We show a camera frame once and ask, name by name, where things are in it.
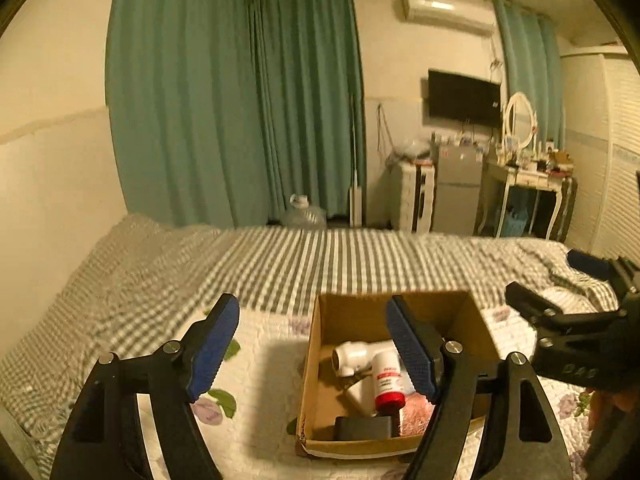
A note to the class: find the white slatted wardrobe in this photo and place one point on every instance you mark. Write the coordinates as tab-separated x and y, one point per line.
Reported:
610	150

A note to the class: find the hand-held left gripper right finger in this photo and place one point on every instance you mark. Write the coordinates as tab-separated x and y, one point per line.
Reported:
412	350

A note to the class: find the clear plastic bag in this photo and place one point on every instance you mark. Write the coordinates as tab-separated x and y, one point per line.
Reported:
412	150

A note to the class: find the narrow green curtain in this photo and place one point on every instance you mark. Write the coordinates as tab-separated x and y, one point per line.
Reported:
530	55

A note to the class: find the clear water jug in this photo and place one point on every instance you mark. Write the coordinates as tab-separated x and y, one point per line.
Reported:
302	212

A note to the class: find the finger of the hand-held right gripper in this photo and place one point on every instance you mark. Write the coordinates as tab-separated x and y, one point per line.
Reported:
587	262
530	302

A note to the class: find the white floral quilt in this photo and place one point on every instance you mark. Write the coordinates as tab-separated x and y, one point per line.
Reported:
260	410

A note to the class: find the dark suitcase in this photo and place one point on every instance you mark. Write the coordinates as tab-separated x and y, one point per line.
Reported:
569	205

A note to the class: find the white oval mirror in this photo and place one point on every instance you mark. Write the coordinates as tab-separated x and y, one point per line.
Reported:
520	120

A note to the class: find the person's right hand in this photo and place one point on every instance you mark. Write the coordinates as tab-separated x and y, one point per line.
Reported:
612	407

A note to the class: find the grey striped bedsheet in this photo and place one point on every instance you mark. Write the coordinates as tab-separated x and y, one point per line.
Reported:
200	270

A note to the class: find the black wall television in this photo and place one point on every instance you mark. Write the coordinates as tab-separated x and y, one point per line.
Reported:
465	97

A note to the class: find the white power adapter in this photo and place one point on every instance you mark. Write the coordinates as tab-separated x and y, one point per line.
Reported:
361	395

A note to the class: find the wide green curtain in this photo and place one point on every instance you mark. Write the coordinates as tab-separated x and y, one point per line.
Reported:
185	100

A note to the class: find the white handheld device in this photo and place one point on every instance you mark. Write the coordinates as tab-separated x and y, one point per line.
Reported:
357	355

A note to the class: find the silver small fridge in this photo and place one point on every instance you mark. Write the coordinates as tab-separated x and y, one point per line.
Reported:
457	190

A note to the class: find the white dressing table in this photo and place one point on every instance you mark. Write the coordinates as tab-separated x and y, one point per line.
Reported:
530	177

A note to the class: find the white mop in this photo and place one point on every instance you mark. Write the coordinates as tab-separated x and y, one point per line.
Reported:
357	200

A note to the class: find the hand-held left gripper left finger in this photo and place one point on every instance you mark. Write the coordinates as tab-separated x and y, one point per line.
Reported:
212	350

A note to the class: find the black charger block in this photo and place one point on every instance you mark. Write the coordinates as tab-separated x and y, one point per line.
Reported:
362	429

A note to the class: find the brown cardboard box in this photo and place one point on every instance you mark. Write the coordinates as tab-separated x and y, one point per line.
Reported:
320	410

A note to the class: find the white air conditioner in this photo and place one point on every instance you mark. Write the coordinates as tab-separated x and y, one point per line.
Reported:
450	10

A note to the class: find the white bottle with red cap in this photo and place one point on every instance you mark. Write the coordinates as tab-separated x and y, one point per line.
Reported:
389	385

